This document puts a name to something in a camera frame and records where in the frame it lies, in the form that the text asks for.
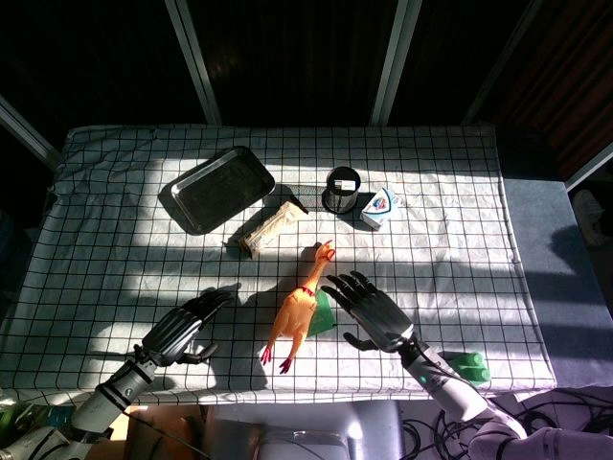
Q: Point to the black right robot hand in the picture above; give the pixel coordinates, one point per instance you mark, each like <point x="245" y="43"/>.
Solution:
<point x="378" y="311"/>

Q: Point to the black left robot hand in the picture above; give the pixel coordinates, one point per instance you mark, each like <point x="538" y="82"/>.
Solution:
<point x="174" y="330"/>

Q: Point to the orange rubber chicken toy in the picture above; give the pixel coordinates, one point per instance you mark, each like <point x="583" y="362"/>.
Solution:
<point x="294" y="314"/>

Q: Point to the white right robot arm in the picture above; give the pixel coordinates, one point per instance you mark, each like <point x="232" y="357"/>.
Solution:
<point x="455" y="388"/>

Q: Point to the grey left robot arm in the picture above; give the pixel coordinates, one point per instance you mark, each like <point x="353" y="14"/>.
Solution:
<point x="115" y="388"/>

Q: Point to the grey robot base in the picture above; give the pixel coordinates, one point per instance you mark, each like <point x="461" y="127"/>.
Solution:
<point x="306" y="431"/>

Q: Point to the green snack pouch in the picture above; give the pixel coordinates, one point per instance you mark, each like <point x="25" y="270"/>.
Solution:
<point x="324" y="316"/>

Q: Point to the white black-checked tablecloth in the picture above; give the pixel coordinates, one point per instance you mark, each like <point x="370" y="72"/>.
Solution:
<point x="431" y="268"/>

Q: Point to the brown cardboard box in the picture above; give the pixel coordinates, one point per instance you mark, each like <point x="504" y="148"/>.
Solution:
<point x="158" y="431"/>

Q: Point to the white and blue tissue box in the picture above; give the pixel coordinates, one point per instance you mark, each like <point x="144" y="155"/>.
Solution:
<point x="379" y="208"/>

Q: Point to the green bottle pack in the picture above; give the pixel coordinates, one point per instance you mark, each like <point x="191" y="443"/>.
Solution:
<point x="471" y="366"/>

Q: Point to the black mesh pen cup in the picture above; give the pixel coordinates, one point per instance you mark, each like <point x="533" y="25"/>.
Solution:
<point x="341" y="199"/>

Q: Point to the white card in cup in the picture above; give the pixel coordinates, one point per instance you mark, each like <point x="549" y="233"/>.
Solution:
<point x="346" y="183"/>

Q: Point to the beige snack packet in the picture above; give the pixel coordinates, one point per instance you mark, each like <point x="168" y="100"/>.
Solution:
<point x="273" y="229"/>

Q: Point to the dark metal tray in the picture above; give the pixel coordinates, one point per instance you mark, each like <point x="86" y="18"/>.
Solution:
<point x="218" y="191"/>

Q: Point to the blue-grey mat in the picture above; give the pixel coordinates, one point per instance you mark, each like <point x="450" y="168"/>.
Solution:
<point x="541" y="215"/>

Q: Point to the white shoe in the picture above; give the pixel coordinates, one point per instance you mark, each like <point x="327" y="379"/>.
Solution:
<point x="589" y="215"/>

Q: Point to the grey window frame bar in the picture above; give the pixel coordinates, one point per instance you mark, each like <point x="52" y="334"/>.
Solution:
<point x="503" y="60"/>
<point x="392" y="62"/>
<point x="26" y="127"/>
<point x="194" y="62"/>
<point x="591" y="167"/>

